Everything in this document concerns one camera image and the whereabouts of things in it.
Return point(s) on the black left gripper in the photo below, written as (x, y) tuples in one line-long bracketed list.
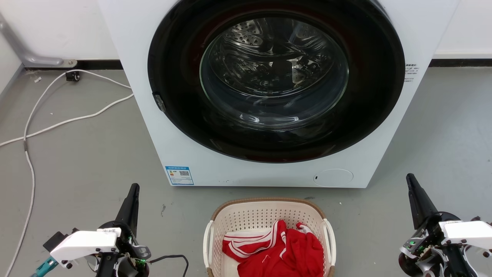
[(128, 238)]

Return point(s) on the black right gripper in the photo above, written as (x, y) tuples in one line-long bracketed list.
[(426, 242)]

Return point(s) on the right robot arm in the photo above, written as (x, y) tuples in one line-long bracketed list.
[(457, 265)]

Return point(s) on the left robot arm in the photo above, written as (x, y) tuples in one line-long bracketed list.
[(105, 267)]

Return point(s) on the cream plastic laundry basket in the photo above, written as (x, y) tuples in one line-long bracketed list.
[(265, 211)]

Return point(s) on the blue energy label sticker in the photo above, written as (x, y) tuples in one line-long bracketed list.
[(179, 175)]

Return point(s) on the white front-load washing machine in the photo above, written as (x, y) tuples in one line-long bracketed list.
[(153, 146)]

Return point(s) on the round white filter cover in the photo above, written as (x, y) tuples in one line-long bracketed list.
[(333, 178)]

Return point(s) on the black round glass washer door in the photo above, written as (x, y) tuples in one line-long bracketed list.
[(177, 96)]

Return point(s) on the red garment with white stripes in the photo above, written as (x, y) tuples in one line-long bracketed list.
[(296, 250)]

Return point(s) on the small grey text label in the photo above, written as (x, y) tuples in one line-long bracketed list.
[(411, 72)]

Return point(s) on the black baseboard strip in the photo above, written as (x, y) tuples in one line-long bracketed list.
[(461, 62), (100, 64)]

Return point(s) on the grey floor pipe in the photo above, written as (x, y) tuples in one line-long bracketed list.
[(23, 54)]

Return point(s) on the small black wall plug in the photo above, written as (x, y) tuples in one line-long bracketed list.
[(72, 76)]

